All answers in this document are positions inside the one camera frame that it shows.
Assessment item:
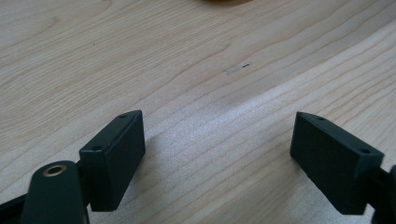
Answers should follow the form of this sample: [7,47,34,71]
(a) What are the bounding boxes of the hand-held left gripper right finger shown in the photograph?
[290,111,386,216]

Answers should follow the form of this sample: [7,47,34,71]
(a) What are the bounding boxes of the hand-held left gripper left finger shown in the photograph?
[78,109,147,213]

